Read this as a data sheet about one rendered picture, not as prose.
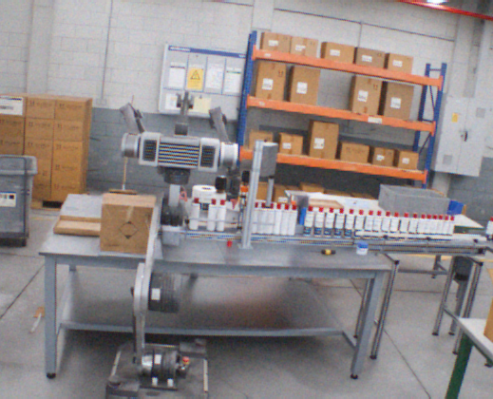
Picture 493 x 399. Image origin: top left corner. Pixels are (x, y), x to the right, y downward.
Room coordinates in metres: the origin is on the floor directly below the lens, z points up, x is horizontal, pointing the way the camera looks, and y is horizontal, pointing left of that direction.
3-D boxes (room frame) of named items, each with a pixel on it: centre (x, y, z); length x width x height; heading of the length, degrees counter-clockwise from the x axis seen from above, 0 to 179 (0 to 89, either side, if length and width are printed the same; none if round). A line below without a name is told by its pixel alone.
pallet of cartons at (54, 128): (6.26, 2.67, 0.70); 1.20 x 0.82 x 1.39; 102
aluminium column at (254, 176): (3.09, -0.03, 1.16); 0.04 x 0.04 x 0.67; 13
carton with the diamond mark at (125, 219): (2.75, 0.64, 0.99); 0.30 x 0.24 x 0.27; 102
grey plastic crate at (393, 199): (4.79, -1.62, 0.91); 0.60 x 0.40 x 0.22; 100
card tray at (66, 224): (2.99, 1.01, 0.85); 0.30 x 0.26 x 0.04; 103
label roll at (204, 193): (3.72, 0.30, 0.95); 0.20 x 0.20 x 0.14
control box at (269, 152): (3.16, -0.08, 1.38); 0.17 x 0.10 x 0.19; 158
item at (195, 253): (3.38, 0.21, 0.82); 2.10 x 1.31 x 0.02; 103
